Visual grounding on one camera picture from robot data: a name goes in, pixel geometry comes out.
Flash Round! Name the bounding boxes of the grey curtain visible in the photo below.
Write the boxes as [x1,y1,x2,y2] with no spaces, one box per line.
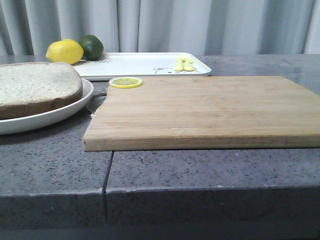
[0,0,320,56]

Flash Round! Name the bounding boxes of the yellow lemon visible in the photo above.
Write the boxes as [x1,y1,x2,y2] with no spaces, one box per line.
[45,39,84,65]

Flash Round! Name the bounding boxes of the yellow-green toy piece left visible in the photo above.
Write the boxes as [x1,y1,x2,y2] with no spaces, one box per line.
[174,57,184,72]

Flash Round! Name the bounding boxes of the yellow-green toy piece right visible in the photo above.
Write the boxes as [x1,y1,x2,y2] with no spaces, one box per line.
[182,57,195,72]

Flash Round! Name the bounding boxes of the metal cutting board handle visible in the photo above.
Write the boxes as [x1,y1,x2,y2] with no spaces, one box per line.
[85,89,107,118]

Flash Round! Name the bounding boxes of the wooden cutting board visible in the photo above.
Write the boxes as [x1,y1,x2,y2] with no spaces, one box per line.
[83,76,320,152]

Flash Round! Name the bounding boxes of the yellow-green toy piece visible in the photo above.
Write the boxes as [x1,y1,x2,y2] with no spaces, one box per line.
[174,57,184,72]
[182,57,195,72]

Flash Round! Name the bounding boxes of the white round plate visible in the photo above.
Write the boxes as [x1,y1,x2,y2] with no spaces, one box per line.
[0,78,94,135]

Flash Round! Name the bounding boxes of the green lime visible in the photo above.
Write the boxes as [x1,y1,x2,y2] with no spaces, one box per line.
[79,34,104,61]

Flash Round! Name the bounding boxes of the white bread slice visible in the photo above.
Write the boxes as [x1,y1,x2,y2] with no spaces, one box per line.
[0,62,83,120]

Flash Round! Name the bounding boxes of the lemon slice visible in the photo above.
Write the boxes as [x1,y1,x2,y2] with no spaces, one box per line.
[109,77,143,89]

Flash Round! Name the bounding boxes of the white rectangular tray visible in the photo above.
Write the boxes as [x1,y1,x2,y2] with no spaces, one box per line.
[73,52,211,81]

